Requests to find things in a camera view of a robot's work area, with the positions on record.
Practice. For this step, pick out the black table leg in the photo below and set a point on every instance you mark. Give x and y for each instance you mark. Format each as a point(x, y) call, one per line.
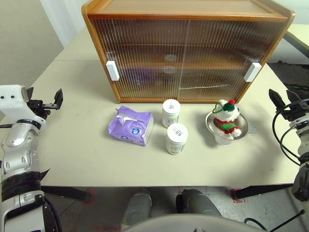
point(263, 191)
point(67, 192)

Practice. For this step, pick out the white lidded plastic jar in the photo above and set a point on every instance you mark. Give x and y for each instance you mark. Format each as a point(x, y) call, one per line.
point(176, 140)
point(171, 113)

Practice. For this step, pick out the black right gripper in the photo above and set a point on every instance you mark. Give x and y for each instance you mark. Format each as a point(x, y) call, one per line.
point(299, 112)

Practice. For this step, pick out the white red green plush stocking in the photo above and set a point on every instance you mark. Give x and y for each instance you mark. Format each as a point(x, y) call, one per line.
point(227, 118)

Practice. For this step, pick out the silver metal bowl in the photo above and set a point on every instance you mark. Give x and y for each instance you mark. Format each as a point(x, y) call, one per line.
point(243, 125)

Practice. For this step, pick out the purple tissue pack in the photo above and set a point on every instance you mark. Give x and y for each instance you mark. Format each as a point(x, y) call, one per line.
point(135, 128)

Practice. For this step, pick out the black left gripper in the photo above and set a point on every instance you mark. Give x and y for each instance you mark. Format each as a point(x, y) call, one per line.
point(38, 107)

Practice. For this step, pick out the dark grey rounded shape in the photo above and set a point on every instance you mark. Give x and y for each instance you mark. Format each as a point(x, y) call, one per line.
point(198, 203)
point(137, 207)

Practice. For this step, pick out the dark olive metal frame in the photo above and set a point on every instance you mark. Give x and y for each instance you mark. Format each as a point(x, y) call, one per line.
point(298, 44)

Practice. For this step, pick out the wooden cabinet with shelf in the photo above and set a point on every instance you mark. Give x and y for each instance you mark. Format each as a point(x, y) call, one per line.
point(169, 9)

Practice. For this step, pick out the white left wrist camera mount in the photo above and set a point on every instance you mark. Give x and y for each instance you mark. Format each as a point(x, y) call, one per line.
point(12, 101)

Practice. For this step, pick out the ribbed glass sliding door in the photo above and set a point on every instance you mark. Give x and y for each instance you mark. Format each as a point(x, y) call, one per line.
point(217, 48)
point(144, 60)

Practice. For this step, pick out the grey curved robot torso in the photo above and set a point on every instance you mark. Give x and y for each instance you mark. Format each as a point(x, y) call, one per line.
point(193, 224)

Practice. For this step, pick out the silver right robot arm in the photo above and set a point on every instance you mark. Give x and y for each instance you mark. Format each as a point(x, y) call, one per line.
point(304, 145)

